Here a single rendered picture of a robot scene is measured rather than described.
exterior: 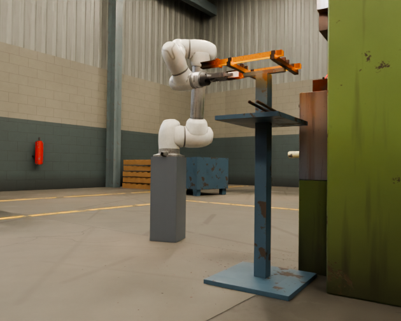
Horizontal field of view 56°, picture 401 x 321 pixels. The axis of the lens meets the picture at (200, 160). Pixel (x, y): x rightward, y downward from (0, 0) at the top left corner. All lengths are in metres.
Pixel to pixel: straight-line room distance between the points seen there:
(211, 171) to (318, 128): 5.27
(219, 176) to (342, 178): 5.72
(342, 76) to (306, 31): 9.80
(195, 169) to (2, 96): 4.20
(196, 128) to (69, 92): 6.92
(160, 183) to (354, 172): 1.46
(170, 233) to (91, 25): 8.05
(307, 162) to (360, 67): 0.55
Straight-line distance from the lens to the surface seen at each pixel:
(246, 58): 1.76
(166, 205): 2.67
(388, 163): 1.64
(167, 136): 2.69
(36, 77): 9.05
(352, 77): 1.70
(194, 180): 6.95
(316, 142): 1.97
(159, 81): 11.45
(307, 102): 2.00
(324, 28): 2.24
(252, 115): 1.62
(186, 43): 2.69
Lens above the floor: 0.53
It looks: 1 degrees up
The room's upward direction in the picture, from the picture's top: 1 degrees clockwise
